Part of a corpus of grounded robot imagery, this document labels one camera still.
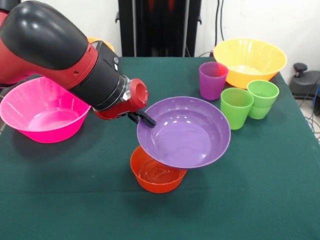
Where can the purple plastic cup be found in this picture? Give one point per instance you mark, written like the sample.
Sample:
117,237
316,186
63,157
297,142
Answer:
210,85

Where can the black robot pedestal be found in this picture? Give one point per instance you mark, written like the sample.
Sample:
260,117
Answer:
160,25

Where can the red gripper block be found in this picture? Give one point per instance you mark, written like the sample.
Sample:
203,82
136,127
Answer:
125,111

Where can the purple plastic bowl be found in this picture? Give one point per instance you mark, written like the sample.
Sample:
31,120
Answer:
185,135

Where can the small red plastic bowl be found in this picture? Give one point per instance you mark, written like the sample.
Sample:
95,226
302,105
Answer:
160,185

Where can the green plastic cup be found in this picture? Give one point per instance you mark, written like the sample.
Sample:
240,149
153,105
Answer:
236,110
263,100

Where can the large pink plastic bowl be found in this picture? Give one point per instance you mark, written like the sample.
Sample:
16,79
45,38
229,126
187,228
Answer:
50,130

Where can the large orange plastic bowl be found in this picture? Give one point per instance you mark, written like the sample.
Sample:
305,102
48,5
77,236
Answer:
250,55
110,47

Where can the dark green table cloth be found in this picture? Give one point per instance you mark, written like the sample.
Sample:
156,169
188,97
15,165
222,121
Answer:
75,200

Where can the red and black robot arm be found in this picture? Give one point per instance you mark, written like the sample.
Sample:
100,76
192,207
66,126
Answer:
50,50

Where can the black knobbed stand base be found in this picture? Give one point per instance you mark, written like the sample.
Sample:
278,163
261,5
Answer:
307,82

